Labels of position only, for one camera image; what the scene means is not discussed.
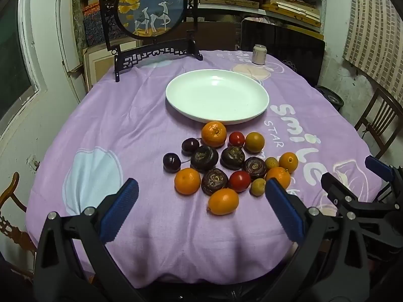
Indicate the window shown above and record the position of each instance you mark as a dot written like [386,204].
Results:
[12,69]

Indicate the leaning picture frames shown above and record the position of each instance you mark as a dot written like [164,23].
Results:
[94,63]

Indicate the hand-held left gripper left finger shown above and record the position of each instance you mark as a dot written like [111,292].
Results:
[121,206]

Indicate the small yellow longan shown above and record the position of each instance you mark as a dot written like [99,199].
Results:
[271,163]
[258,187]

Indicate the wooden slatted chair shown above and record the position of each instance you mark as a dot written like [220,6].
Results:
[377,113]

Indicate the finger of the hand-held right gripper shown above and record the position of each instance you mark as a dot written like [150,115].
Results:
[379,167]
[335,187]

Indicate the dark passion fruit top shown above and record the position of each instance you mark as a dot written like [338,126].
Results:
[204,157]

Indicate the oval orange kumquat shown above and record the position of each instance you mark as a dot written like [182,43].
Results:
[223,201]

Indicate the white plate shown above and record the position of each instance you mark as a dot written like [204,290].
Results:
[217,97]

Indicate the dark water chestnut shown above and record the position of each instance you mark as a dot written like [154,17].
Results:
[254,167]
[214,181]

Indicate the black panel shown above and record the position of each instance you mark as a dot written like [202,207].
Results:
[289,47]

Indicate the dark passion fruit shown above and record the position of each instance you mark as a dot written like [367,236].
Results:
[233,158]
[204,157]

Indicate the smooth dull orange fruit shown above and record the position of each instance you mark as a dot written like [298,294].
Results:
[254,142]

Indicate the brown cardboard sheet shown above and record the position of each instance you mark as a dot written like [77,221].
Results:
[217,36]

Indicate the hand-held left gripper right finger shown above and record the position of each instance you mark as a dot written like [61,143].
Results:
[285,207]

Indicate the carved wooden chair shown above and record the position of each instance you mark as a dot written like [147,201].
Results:
[7,195]

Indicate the orange mandarin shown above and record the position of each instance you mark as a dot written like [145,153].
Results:
[187,181]
[288,162]
[214,134]
[278,174]

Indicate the black round device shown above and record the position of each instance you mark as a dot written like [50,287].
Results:
[330,97]

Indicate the purple printed tablecloth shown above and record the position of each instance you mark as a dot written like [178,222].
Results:
[110,125]

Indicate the red cherry tomato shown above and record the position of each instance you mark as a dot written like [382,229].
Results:
[240,181]
[236,138]

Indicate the dark passion fruit front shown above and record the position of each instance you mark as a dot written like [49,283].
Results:
[233,158]

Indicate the round deer screen black stand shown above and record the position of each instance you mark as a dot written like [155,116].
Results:
[151,6]

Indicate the small white jar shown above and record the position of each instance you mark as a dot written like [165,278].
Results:
[259,55]

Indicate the checkered cloth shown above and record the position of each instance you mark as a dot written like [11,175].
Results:
[374,22]

